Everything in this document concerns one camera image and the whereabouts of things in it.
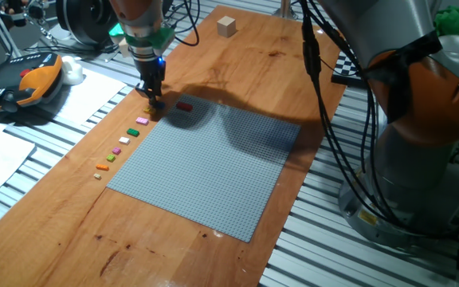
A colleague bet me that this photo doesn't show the black round spool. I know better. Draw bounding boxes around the black round spool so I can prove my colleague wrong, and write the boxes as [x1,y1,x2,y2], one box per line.
[56,0,119,46]

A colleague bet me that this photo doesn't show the black white checkerboard plate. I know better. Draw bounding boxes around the black white checkerboard plate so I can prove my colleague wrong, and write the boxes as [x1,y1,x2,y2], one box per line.
[331,50,368,88]

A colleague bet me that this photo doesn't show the green printed camera mount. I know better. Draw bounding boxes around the green printed camera mount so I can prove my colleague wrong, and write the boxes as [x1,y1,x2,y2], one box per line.
[109,22,177,57]

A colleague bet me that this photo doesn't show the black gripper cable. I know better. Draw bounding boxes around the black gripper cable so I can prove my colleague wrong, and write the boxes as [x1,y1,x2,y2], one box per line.
[165,0,201,48]

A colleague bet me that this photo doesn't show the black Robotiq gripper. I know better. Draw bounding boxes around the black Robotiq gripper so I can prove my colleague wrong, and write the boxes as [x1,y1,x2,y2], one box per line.
[132,57,167,110]

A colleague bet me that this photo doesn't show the orange black teach pendant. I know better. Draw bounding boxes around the orange black teach pendant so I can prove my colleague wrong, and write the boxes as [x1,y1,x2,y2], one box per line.
[0,51,64,113]

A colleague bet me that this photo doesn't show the white rounded plastic object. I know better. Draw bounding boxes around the white rounded plastic object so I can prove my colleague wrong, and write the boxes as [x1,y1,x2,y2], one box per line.
[61,55,84,86]

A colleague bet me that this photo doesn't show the plain wooden cube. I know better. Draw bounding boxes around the plain wooden cube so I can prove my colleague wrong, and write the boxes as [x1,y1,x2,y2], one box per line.
[117,37,133,59]
[217,15,237,39]

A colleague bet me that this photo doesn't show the black table cable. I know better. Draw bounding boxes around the black table cable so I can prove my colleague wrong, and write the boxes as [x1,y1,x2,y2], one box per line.
[24,37,121,57]

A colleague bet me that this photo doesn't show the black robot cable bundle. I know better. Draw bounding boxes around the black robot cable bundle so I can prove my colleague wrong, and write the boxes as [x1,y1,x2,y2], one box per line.
[299,0,459,240]

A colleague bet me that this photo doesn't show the person hand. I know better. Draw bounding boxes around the person hand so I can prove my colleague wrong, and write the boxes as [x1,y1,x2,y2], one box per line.
[0,0,29,28]

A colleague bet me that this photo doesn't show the large wooden board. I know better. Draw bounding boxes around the large wooden board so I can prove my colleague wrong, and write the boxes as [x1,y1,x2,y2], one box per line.
[0,4,348,287]

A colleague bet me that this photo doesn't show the grey Lego baseplate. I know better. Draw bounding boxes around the grey Lego baseplate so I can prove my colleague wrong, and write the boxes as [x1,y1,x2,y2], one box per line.
[106,92,302,244]

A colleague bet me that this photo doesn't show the metal frame post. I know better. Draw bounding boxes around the metal frame post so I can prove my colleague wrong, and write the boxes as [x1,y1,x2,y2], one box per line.
[272,0,299,20]

